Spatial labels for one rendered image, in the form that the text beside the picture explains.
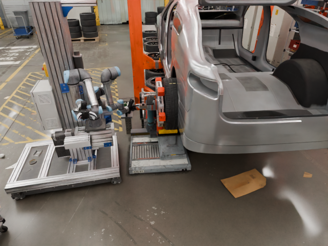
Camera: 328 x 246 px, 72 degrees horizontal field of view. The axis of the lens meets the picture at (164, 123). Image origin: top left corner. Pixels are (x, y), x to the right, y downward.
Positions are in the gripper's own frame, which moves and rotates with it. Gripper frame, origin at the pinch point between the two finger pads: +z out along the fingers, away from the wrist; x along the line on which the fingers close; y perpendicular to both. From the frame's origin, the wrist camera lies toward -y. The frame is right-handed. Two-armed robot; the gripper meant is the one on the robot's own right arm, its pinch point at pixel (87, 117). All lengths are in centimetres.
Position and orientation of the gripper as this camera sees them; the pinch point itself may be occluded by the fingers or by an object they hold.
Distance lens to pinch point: 193.7
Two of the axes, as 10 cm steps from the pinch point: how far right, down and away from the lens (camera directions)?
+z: 4.6, 4.8, -7.5
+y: -1.3, 8.7, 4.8
